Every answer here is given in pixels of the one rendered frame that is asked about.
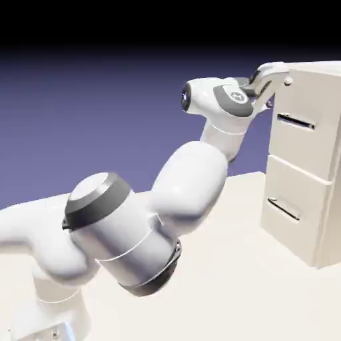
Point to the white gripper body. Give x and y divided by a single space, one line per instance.
266 85

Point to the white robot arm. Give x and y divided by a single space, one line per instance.
125 229

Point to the cream drawer front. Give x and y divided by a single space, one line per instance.
293 234
301 149

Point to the cream painted cabinet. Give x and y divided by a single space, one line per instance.
323 213

